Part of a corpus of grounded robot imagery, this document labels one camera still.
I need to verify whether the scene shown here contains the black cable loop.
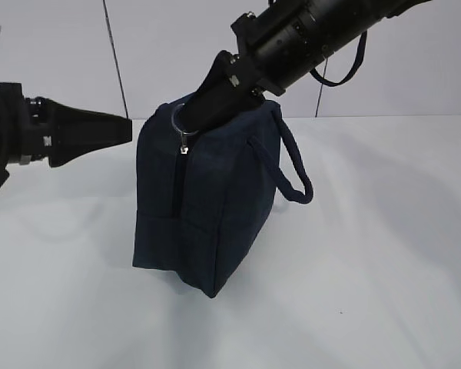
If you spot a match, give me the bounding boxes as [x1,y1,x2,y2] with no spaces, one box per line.
[310,30,369,88]

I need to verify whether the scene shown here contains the navy blue lunch bag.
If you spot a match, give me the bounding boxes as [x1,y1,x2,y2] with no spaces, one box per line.
[132,99,313,298]

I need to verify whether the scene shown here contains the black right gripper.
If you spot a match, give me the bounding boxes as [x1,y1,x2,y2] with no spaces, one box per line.
[180,11,288,132]

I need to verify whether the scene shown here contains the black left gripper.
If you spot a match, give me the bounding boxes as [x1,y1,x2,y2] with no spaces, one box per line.
[0,82,133,189]

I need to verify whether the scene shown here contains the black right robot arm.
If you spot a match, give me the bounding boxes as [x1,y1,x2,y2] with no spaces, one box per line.
[177,0,418,132]

